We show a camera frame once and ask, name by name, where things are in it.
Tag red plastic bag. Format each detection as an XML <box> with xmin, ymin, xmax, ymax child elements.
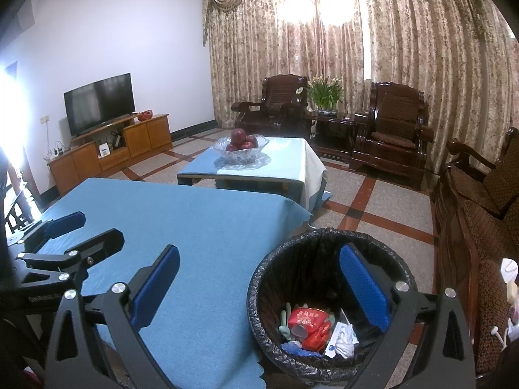
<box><xmin>302</xmin><ymin>321</ymin><xmax>332</xmax><ymax>352</ymax></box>

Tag red paper cup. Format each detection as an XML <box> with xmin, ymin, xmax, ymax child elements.
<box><xmin>288</xmin><ymin>307</ymin><xmax>328</xmax><ymax>339</ymax></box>

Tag blue plastic bag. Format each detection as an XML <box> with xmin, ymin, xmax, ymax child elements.
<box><xmin>282</xmin><ymin>341</ymin><xmax>322</xmax><ymax>358</ymax></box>

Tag green rubber glove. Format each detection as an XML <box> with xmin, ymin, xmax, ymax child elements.
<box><xmin>278</xmin><ymin>302</ymin><xmax>308</xmax><ymax>342</ymax></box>

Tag black lined trash bin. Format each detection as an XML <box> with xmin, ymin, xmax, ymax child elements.
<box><xmin>246</xmin><ymin>228</ymin><xmax>417</xmax><ymax>388</ymax></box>

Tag blue tablecloth near table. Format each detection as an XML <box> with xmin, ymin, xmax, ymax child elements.
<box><xmin>42</xmin><ymin>178</ymin><xmax>310</xmax><ymax>388</ymax></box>

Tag wooden tv cabinet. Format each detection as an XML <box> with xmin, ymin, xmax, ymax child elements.
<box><xmin>47</xmin><ymin>114</ymin><xmax>173</xmax><ymax>196</ymax></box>

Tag white plastic bag on sofa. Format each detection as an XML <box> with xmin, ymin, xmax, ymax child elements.
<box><xmin>490</xmin><ymin>257</ymin><xmax>519</xmax><ymax>350</ymax></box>

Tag black flat television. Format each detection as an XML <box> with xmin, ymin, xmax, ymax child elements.
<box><xmin>63</xmin><ymin>73</ymin><xmax>136</xmax><ymax>137</ymax></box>

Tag red ornament on cabinet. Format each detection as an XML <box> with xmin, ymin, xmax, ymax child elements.
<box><xmin>137</xmin><ymin>110</ymin><xmax>153</xmax><ymax>122</ymax></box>

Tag long wooden sofa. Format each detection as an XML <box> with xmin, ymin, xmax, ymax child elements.
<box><xmin>433</xmin><ymin>127</ymin><xmax>518</xmax><ymax>375</ymax></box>

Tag glass fruit bowl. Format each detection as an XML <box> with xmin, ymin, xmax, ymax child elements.
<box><xmin>211</xmin><ymin>135</ymin><xmax>269</xmax><ymax>164</ymax></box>

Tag red apples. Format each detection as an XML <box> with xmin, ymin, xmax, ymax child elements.
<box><xmin>226</xmin><ymin>128</ymin><xmax>259</xmax><ymax>152</ymax></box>

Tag right wooden armchair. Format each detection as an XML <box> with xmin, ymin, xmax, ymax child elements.
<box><xmin>349</xmin><ymin>82</ymin><xmax>434</xmax><ymax>190</ymax></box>

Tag wooden armchair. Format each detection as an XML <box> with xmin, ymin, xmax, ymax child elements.
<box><xmin>349</xmin><ymin>82</ymin><xmax>434</xmax><ymax>190</ymax></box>
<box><xmin>231</xmin><ymin>74</ymin><xmax>309</xmax><ymax>138</ymax></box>

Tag coffee table blue cloth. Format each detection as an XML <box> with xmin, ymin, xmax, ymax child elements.
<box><xmin>177</xmin><ymin>137</ymin><xmax>332</xmax><ymax>213</ymax></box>

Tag dark wooden side table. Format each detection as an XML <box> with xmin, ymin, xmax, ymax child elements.
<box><xmin>304</xmin><ymin>113</ymin><xmax>356</xmax><ymax>163</ymax></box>

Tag left wooden armchair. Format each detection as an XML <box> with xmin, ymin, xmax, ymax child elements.
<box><xmin>231</xmin><ymin>74</ymin><xmax>309</xmax><ymax>138</ymax></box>

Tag potted green plant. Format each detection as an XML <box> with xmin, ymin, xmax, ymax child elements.
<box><xmin>307</xmin><ymin>76</ymin><xmax>344</xmax><ymax>114</ymax></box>

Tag floral beige curtains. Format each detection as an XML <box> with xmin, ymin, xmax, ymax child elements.
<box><xmin>203</xmin><ymin>0</ymin><xmax>518</xmax><ymax>171</ymax></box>

